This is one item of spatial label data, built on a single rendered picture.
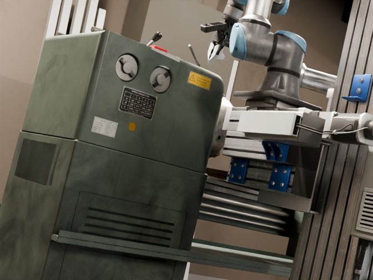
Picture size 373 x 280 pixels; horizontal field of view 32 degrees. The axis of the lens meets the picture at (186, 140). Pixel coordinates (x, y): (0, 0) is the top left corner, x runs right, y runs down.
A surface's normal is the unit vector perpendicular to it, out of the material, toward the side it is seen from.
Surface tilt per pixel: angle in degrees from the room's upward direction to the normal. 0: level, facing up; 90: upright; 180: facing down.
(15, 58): 90
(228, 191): 90
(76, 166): 90
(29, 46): 90
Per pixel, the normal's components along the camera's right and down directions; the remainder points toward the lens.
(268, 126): -0.82, -0.23
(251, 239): 0.52, 0.05
